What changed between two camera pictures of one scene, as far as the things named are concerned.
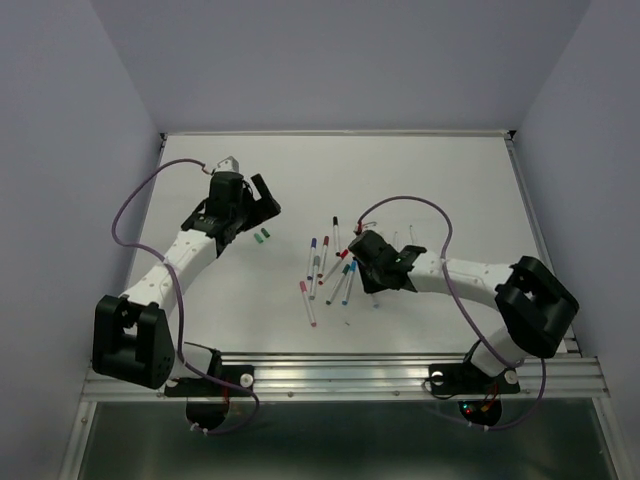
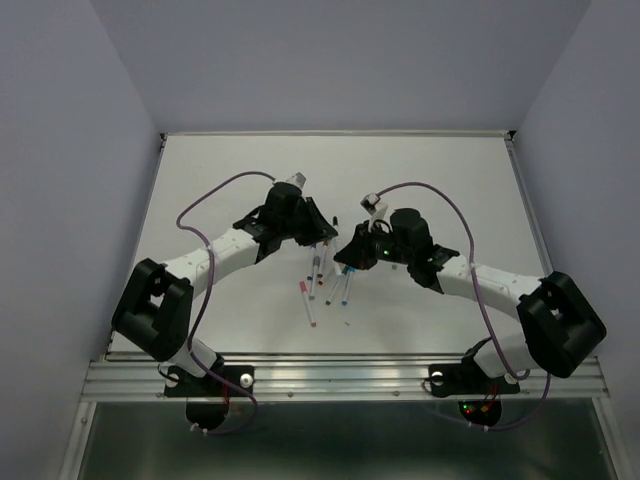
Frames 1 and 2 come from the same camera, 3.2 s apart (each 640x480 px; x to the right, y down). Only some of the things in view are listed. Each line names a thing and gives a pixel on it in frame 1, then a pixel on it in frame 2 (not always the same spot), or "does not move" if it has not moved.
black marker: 336,235 does not move
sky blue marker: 344,300 does not move
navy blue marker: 312,258 does not move
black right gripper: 369,285 → 356,254
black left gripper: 263,209 → 317,226
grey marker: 316,266 does not move
